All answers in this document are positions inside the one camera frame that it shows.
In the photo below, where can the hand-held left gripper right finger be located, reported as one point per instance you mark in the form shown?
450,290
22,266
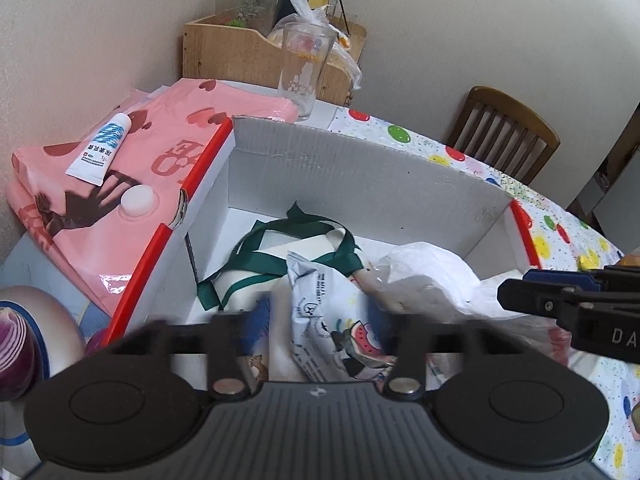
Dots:
410,350

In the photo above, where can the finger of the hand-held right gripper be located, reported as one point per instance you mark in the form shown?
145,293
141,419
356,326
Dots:
530,297
555,276

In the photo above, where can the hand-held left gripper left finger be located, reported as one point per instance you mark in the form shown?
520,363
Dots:
220,350

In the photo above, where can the clear bag with pink pouf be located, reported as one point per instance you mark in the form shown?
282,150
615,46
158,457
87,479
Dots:
430,270

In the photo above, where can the white cartoon print packet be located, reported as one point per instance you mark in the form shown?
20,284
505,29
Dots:
320,310

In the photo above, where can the red cardboard box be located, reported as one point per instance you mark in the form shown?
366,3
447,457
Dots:
360,180

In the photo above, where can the balloon print tablecloth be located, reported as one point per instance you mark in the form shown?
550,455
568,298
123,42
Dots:
550,240

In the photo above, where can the brown wooden chair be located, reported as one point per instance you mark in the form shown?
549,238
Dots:
500,125

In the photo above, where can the white bowl blue rim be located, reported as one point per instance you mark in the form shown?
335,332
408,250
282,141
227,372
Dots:
55,320

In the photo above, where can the red onion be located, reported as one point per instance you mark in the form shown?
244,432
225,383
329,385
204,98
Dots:
15,352

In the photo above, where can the pink printed storage bag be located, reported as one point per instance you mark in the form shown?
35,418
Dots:
165,135

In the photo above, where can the white cream tube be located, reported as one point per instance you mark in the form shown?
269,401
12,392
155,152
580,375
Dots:
97,147

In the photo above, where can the clear drinking glass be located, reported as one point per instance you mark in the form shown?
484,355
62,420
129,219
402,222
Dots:
302,70

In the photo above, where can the wooden organizer box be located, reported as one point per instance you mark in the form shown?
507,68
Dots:
230,52

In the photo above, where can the black thin stick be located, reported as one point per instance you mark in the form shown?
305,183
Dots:
341,0

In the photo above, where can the yellow container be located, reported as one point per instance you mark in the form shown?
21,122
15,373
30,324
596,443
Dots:
319,0

